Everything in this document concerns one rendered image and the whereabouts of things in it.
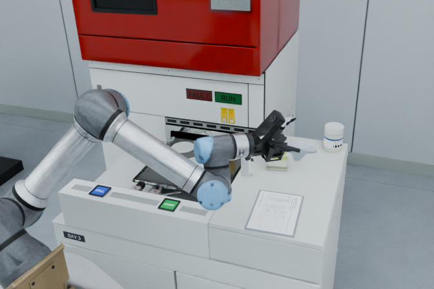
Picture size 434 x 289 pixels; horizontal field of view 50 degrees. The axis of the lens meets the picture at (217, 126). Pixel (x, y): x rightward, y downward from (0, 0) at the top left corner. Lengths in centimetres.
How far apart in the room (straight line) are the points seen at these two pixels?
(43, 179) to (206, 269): 58
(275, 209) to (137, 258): 51
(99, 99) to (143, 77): 81
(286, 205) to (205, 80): 69
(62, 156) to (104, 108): 25
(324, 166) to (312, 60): 172
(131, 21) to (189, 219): 87
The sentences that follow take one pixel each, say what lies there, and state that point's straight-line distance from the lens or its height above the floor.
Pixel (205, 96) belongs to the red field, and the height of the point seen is 110.
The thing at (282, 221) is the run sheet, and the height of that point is 97.
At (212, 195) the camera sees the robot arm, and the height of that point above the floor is 118.
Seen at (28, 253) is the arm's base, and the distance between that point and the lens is 137.
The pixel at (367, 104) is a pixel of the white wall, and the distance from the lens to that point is 342.
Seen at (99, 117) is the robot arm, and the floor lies 135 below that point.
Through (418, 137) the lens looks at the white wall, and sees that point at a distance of 352.
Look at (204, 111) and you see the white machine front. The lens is 198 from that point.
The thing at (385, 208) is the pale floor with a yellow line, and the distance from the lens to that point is 323.
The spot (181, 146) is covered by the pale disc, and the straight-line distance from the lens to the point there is 197.
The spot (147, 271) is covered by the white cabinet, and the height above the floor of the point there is 70.
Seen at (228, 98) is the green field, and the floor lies 110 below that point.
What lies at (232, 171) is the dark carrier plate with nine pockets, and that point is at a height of 90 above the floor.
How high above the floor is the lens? 185
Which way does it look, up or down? 27 degrees down
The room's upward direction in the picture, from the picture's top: 2 degrees counter-clockwise
